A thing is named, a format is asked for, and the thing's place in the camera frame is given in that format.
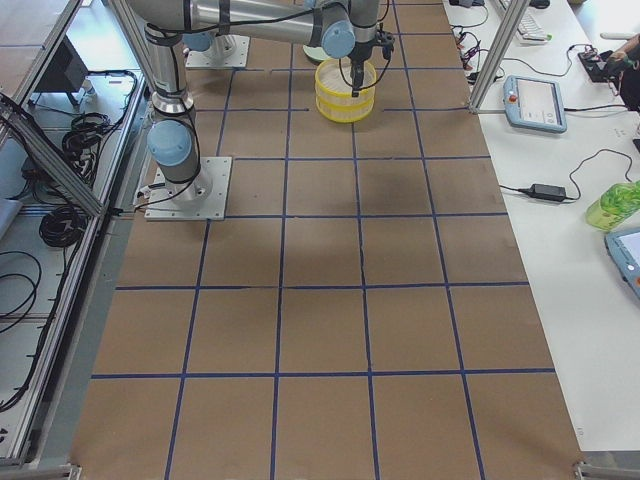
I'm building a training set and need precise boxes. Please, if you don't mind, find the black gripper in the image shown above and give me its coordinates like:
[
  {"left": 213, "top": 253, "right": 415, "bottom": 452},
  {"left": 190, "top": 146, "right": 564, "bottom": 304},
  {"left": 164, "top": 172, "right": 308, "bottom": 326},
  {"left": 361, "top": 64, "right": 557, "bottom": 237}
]
[{"left": 349, "top": 27, "right": 395, "bottom": 98}]

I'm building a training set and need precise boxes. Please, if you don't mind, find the yellow bamboo steamer basket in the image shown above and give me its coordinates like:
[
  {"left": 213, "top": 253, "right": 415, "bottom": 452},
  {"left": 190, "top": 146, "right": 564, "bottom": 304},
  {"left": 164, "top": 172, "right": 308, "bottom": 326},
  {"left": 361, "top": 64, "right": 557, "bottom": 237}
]
[{"left": 314, "top": 59, "right": 377, "bottom": 106}]

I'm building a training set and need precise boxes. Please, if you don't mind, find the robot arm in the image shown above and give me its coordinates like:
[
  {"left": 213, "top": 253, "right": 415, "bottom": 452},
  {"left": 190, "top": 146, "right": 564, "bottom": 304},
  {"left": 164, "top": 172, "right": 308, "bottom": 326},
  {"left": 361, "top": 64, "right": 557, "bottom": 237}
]
[{"left": 127, "top": 1, "right": 394, "bottom": 124}]

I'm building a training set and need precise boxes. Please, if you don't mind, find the yellow centre steamer basket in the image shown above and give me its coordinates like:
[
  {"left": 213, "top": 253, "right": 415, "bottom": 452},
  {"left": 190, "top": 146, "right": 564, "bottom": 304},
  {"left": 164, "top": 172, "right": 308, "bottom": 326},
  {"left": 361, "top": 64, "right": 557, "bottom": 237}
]
[{"left": 315, "top": 97, "right": 375, "bottom": 123}]

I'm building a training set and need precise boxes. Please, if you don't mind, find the light green plate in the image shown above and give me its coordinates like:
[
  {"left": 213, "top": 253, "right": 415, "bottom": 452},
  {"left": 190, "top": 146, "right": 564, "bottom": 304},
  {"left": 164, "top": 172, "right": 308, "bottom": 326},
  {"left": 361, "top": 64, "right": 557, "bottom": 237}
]
[{"left": 302, "top": 45, "right": 328, "bottom": 65}]

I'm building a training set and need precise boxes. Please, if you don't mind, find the white keyboard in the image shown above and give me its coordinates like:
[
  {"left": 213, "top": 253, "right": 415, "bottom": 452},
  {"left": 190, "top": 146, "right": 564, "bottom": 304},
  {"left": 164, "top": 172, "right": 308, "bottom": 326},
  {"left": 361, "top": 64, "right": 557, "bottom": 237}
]
[{"left": 494, "top": 0, "right": 552, "bottom": 45}]

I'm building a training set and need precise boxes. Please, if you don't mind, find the blue teach pendant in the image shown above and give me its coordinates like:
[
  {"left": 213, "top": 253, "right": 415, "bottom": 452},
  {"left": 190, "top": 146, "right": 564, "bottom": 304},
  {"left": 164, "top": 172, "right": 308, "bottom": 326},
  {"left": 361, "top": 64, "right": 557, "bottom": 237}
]
[
  {"left": 604, "top": 228, "right": 640, "bottom": 297},
  {"left": 503, "top": 75, "right": 567, "bottom": 134}
]

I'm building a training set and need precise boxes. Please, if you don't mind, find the black power adapter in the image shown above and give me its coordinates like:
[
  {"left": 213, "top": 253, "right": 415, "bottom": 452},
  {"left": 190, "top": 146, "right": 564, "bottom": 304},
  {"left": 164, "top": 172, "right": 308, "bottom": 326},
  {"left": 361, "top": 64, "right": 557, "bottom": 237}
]
[{"left": 517, "top": 183, "right": 568, "bottom": 203}]

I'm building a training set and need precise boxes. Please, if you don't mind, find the green plastic bottle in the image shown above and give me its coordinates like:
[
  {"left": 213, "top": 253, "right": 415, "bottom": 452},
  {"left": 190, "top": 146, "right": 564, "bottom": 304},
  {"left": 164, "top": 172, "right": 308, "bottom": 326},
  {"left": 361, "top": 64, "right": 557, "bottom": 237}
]
[{"left": 585, "top": 182, "right": 639, "bottom": 231}]

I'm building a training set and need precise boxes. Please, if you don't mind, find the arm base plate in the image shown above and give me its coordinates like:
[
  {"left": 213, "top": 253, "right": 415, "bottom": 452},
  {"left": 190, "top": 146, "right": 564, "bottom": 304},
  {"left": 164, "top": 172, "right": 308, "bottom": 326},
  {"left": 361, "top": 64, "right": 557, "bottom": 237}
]
[
  {"left": 183, "top": 32, "right": 250, "bottom": 70},
  {"left": 144, "top": 157, "right": 232, "bottom": 221}
]

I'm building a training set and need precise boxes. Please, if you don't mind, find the aluminium frame post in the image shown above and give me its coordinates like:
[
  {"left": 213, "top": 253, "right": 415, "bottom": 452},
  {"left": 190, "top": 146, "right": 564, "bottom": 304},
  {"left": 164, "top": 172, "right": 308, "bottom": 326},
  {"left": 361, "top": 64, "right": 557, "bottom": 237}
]
[{"left": 468, "top": 0, "right": 528, "bottom": 114}]

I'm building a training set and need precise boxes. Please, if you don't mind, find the black cable bundle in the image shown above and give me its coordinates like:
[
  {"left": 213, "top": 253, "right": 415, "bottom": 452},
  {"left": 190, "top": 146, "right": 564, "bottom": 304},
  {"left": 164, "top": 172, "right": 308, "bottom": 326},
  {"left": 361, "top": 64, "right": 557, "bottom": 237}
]
[{"left": 60, "top": 112, "right": 126, "bottom": 176}]

